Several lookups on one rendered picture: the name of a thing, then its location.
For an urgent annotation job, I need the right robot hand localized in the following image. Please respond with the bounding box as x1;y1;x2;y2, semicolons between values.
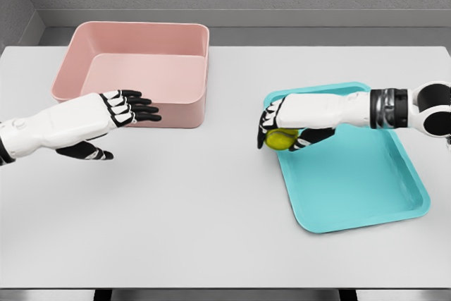
256;93;340;152

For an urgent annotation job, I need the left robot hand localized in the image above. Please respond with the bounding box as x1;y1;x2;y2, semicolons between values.
44;89;162;161

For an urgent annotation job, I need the pink rectangular basket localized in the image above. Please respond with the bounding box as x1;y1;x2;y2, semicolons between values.
50;20;211;129

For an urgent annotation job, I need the yellow tennis ball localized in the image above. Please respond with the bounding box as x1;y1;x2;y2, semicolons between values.
264;128;300;151

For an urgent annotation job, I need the blue tray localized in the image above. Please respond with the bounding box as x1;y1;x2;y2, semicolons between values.
263;82;431;235

